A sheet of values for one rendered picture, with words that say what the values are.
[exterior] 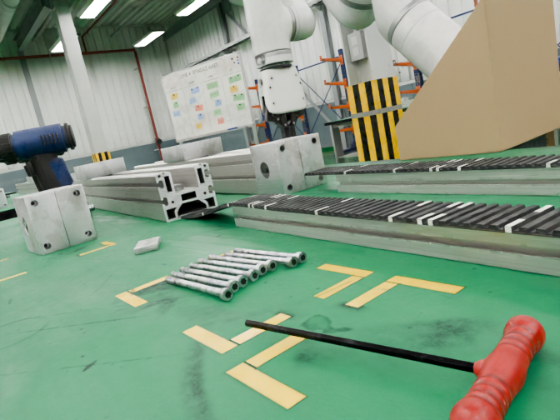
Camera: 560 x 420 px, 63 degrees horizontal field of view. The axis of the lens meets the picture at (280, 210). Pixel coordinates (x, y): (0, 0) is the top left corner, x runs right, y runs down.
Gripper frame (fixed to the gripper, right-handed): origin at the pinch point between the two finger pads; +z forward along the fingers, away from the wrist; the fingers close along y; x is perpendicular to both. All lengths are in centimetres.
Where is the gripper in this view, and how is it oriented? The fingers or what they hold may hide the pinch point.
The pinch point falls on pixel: (288, 135)
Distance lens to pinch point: 107.4
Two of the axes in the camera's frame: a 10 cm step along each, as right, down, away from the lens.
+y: 8.1, -2.7, 5.2
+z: 2.0, 9.6, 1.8
